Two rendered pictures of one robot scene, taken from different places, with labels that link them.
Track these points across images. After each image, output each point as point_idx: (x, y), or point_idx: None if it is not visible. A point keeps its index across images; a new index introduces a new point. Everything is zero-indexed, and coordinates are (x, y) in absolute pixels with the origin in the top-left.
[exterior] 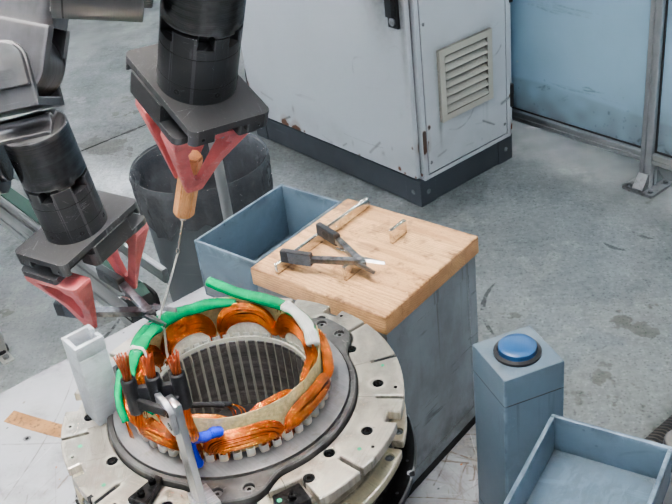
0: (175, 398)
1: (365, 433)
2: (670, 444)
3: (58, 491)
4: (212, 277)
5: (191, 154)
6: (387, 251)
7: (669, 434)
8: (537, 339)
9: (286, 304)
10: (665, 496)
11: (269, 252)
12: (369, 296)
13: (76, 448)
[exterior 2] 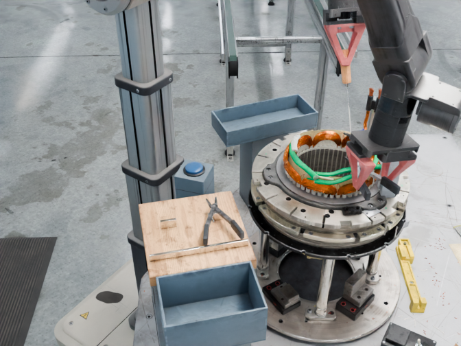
0: (373, 98)
1: None
2: (160, 176)
3: None
4: (313, 175)
5: (344, 49)
6: (184, 222)
7: (155, 178)
8: (180, 169)
9: (295, 147)
10: (162, 200)
11: (236, 263)
12: (223, 204)
13: (403, 185)
